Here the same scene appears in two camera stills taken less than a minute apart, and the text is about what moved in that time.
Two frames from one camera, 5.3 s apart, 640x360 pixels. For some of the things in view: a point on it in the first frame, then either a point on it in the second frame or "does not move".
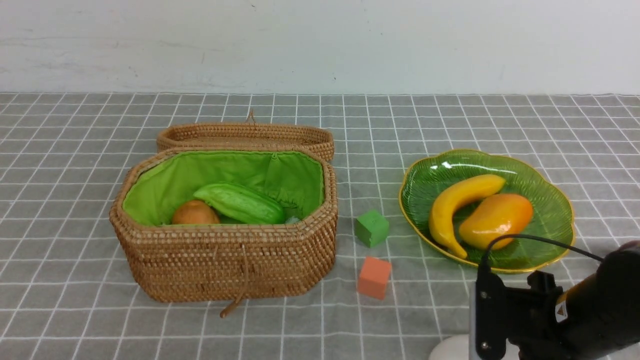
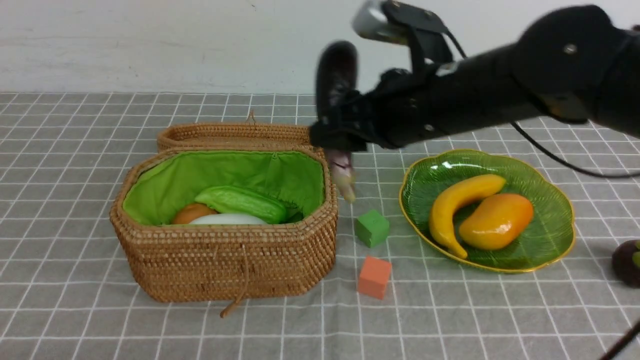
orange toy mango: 495,215 does not move
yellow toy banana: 443,213 does not move
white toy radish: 459,347 → 228,219
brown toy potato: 195,212 does not move
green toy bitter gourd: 241,202 does not move
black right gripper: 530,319 → 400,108
